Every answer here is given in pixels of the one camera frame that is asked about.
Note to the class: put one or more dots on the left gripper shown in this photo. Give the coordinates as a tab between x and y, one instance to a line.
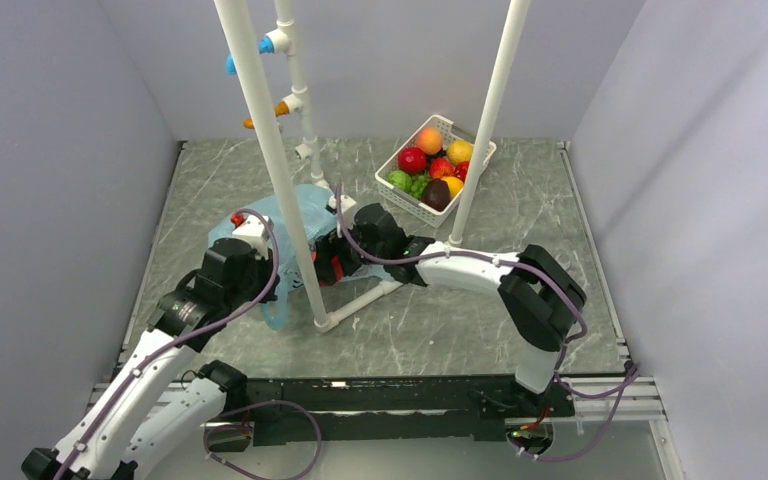
264	265

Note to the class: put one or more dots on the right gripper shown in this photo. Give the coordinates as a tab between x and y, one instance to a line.
329	246

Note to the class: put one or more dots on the orange red fake peach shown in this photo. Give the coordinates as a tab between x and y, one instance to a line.
429	140

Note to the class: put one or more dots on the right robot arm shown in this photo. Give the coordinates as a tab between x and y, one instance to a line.
541	298

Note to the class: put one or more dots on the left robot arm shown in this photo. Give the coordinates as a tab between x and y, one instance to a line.
121	436

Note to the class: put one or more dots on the green fake fruit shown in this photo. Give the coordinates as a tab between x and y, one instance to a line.
400	180

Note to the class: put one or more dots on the green fake grapes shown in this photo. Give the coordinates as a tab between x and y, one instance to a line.
419	183

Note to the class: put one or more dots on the dark fake avocado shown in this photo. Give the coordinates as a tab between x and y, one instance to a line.
436	195

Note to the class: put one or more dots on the red fake apple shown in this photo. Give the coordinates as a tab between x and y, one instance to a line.
412	160

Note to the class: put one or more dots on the orange fake fruit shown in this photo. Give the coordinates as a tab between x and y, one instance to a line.
454	184

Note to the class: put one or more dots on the small red fake fruit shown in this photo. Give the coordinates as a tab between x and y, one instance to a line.
461	170

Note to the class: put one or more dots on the yellow fake lemon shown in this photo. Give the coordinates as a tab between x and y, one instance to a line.
459	151

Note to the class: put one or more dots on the white plastic basket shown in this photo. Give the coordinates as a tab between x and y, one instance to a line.
451	132

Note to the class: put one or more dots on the blue toy faucet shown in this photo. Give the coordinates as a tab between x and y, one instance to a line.
238	61

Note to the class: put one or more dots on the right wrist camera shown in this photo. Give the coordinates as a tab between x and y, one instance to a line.
348	207

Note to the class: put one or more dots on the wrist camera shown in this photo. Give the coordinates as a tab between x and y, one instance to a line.
348	207
254	231

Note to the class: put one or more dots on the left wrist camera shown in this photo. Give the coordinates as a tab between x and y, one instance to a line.
254	231

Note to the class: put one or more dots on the white PVC pipe frame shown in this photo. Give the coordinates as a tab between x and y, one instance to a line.
240	34

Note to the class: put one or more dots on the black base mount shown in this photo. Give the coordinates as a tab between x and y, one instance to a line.
274	412

